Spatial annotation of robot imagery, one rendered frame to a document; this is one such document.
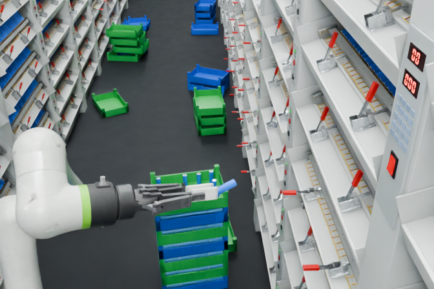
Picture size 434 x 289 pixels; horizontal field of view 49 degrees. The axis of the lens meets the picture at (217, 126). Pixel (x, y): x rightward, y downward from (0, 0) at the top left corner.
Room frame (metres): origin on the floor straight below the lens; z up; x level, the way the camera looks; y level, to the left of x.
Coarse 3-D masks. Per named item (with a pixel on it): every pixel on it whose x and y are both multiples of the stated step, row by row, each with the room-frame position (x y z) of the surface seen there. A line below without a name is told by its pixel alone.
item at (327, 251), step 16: (304, 144) 1.20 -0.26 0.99; (304, 160) 1.19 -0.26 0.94; (304, 176) 1.11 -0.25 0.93; (320, 208) 0.97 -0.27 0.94; (320, 224) 0.91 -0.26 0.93; (320, 240) 0.86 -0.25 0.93; (336, 240) 0.85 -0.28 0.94; (336, 256) 0.80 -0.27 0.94; (336, 288) 0.71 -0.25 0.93; (352, 288) 0.70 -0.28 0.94
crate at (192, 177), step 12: (216, 168) 1.70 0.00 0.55; (168, 180) 1.68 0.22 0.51; (180, 180) 1.69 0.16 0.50; (192, 180) 1.70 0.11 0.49; (204, 180) 1.71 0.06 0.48; (216, 180) 1.70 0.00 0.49; (192, 204) 1.50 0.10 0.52; (204, 204) 1.51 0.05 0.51; (216, 204) 1.52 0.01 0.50; (156, 216) 1.47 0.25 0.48
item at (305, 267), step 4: (304, 264) 0.75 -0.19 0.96; (308, 264) 0.75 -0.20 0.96; (312, 264) 0.75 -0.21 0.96; (316, 264) 0.75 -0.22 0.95; (304, 268) 0.74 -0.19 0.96; (308, 268) 0.74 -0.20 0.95; (312, 268) 0.74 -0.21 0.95; (316, 268) 0.74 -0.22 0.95; (320, 268) 0.75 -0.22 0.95; (324, 268) 0.75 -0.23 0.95; (328, 268) 0.75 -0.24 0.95; (332, 268) 0.75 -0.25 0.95
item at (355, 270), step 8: (312, 160) 1.15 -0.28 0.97; (312, 176) 1.09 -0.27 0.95; (320, 176) 1.06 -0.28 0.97; (320, 184) 1.03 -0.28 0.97; (328, 200) 0.96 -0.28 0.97; (336, 216) 0.90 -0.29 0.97; (336, 224) 0.87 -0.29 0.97; (344, 240) 0.82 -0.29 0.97; (344, 248) 0.79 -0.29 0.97; (352, 256) 0.76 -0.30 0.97; (352, 264) 0.74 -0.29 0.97
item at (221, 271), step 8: (224, 264) 1.52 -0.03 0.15; (160, 272) 1.50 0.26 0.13; (192, 272) 1.50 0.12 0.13; (200, 272) 1.50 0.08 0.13; (208, 272) 1.51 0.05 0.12; (216, 272) 1.52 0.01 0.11; (224, 272) 1.52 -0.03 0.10; (168, 280) 1.48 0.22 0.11; (176, 280) 1.48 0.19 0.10; (184, 280) 1.49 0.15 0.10; (192, 280) 1.50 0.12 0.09
